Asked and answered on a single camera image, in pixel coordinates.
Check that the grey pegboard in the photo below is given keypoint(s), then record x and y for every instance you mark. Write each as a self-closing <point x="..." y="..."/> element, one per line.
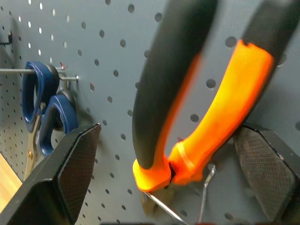
<point x="105" y="58"/>

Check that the black pegboard hook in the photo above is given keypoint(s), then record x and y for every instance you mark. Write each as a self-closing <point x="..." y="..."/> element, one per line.
<point x="7" y="41"/>

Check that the orange and black pliers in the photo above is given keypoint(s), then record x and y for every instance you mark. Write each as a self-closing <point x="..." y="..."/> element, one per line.
<point x="164" y="93"/>

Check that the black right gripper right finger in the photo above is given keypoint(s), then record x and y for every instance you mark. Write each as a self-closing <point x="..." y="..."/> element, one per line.
<point x="264" y="173"/>

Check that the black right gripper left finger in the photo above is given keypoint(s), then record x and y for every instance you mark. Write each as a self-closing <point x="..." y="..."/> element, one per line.
<point x="58" y="178"/>

